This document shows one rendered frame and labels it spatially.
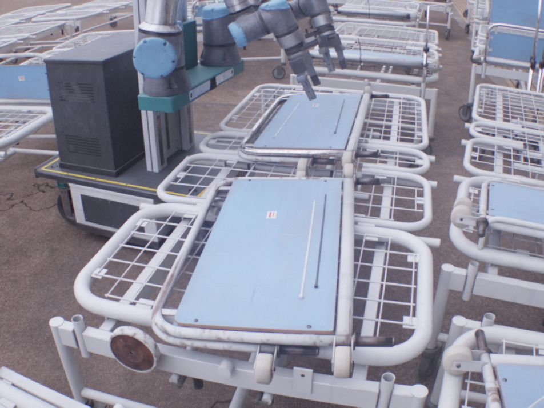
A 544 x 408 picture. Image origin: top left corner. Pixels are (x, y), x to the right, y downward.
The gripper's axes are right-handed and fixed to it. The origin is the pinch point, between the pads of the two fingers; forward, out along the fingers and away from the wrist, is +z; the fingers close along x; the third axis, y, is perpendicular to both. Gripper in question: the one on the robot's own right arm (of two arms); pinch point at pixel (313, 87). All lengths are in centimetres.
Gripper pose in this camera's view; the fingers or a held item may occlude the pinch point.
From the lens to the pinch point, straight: 191.2
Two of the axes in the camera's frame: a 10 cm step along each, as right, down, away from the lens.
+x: -2.2, 5.6, -8.0
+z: 4.3, 7.9, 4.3
